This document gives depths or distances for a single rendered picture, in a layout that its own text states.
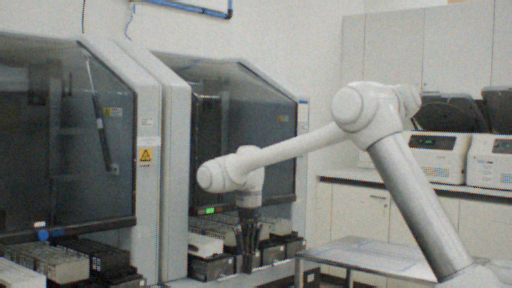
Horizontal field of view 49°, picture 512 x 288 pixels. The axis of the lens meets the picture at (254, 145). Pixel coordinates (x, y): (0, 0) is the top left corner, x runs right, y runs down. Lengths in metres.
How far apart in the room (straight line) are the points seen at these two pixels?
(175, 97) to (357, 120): 0.78
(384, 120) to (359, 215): 2.98
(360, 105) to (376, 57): 3.24
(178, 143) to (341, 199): 2.63
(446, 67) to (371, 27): 0.73
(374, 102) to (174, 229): 0.92
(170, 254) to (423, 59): 2.93
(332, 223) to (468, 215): 1.10
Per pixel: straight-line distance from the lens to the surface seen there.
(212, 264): 2.06
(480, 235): 4.01
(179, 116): 2.00
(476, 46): 4.32
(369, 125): 1.44
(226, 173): 1.76
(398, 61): 4.55
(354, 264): 2.06
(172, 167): 1.99
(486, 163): 3.96
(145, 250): 1.96
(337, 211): 4.50
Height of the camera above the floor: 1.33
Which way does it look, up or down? 3 degrees down
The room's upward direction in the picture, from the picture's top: 2 degrees clockwise
